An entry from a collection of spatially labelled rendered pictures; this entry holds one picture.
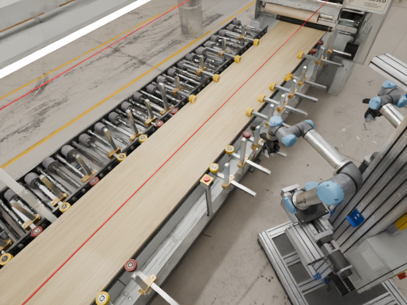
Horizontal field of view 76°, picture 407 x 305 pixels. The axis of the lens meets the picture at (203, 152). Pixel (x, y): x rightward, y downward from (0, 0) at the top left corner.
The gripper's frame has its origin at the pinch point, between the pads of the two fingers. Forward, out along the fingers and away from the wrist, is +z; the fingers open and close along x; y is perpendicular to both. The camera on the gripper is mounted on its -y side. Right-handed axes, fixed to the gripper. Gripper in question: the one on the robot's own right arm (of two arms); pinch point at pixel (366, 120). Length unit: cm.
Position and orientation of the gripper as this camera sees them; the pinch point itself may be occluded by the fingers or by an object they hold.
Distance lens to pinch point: 231.4
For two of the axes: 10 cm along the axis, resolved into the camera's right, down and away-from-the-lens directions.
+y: 3.6, 7.1, -6.1
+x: 9.3, -3.1, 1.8
